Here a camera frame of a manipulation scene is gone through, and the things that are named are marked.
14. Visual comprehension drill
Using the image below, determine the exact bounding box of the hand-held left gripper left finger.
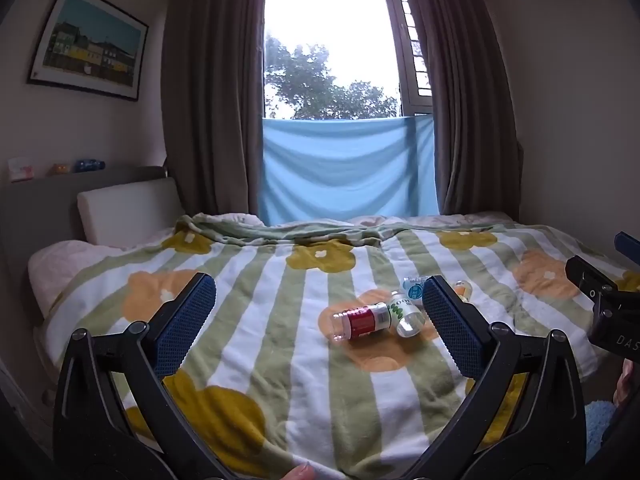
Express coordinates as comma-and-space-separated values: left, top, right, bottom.
52, 272, 236, 480

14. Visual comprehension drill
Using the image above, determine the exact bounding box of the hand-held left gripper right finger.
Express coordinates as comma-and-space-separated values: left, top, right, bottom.
415, 275, 586, 480

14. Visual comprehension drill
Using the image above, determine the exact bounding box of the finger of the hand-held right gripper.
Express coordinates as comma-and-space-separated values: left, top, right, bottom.
565, 255, 622, 306
614, 231, 640, 264

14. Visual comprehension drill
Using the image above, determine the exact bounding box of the person's right hand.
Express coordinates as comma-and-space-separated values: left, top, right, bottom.
614, 359, 640, 409

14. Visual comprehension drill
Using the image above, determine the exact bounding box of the green dotted clear bottle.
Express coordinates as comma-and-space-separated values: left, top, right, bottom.
389, 292, 427, 339

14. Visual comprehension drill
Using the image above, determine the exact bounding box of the blue label clear bottle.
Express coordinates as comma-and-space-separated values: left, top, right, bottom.
402, 275, 432, 304

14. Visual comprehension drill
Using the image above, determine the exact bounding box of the red label clear bottle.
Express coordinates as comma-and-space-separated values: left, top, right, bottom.
320, 302, 394, 344

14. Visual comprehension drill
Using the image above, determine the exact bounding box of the blue fluffy cloth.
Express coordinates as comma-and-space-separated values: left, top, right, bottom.
583, 400, 617, 464

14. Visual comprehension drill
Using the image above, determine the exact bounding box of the flower print striped blanket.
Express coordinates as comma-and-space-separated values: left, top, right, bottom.
40, 212, 640, 480

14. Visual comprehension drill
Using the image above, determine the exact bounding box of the white headboard cushion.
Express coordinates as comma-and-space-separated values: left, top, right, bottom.
76, 177, 187, 249

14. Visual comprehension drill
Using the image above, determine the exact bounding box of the pale pink pillow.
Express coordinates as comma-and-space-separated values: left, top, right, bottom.
27, 239, 127, 322

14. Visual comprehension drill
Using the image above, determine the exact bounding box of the grey bed headboard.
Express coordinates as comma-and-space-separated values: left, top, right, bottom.
0, 165, 169, 311

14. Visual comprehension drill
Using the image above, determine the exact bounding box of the light blue cloth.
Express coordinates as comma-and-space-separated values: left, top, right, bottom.
257, 115, 441, 227

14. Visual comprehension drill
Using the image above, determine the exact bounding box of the brown curtain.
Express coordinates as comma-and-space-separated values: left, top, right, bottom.
400, 0, 524, 219
161, 0, 269, 221

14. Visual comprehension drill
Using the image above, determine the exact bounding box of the pink white box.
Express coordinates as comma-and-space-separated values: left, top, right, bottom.
7, 157, 36, 182

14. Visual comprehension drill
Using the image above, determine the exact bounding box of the framed houses picture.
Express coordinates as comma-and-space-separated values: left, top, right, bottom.
27, 0, 150, 102

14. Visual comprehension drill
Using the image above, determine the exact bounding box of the window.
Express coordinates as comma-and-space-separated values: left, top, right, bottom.
263, 0, 436, 122

